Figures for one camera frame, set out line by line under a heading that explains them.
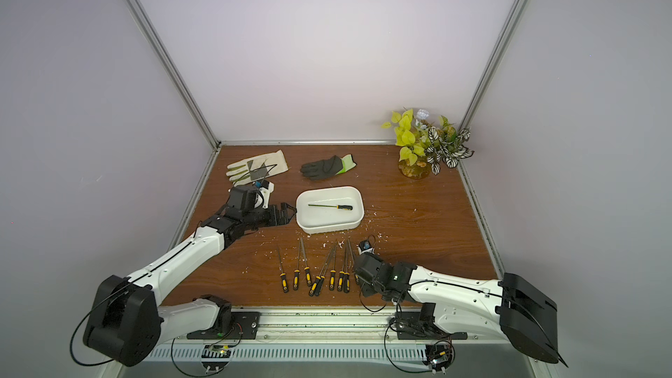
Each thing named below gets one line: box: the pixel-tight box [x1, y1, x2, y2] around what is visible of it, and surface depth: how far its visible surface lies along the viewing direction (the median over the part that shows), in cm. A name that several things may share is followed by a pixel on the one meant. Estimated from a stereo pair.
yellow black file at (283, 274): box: [276, 244, 289, 294], surface depth 83 cm
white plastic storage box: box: [295, 185, 365, 235], surface depth 99 cm
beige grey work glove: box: [225, 149, 290, 185], surface depth 113 cm
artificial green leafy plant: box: [381, 108, 475, 176], surface depth 92 cm
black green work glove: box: [300, 154, 357, 181], surface depth 112 cm
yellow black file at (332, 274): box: [329, 244, 337, 291], surface depth 83 cm
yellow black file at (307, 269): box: [300, 238, 313, 287], surface depth 83 cm
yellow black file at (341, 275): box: [336, 246, 348, 292], surface depth 82 cm
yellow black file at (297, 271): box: [293, 238, 303, 291], surface depth 83 cm
